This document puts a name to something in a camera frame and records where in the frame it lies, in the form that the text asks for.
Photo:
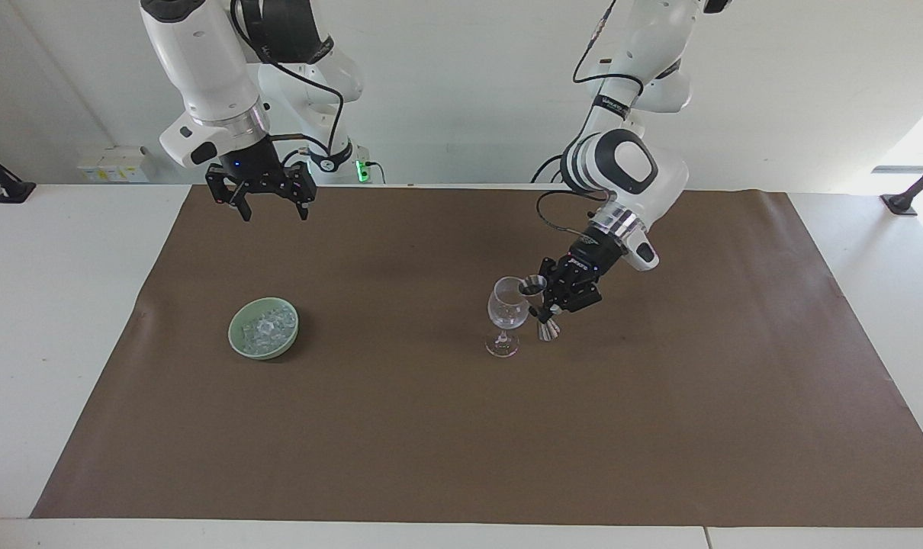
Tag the white socket box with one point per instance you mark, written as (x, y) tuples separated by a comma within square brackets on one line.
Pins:
[(114, 165)]

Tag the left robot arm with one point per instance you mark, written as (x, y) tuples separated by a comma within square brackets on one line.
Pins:
[(629, 164)]

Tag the clear wine glass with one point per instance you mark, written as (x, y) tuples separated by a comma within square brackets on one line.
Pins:
[(506, 305)]

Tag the black stand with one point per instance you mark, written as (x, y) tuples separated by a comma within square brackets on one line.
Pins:
[(913, 191), (0, 181)]

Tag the pale green bowl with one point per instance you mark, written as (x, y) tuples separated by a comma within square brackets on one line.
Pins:
[(240, 341)]

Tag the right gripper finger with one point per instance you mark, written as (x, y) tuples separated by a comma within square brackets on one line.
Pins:
[(227, 188), (297, 188)]

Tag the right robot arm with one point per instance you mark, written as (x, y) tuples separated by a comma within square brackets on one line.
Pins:
[(202, 69)]

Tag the clear ice cubes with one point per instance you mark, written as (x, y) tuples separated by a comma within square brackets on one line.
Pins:
[(267, 328)]

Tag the silver metal jigger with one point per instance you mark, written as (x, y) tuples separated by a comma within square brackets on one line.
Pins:
[(530, 287)]

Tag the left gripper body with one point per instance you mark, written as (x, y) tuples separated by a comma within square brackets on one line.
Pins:
[(591, 259)]

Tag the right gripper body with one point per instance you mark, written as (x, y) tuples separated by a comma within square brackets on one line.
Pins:
[(257, 162)]

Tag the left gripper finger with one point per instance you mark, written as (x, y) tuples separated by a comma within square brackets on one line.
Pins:
[(556, 276), (576, 303)]

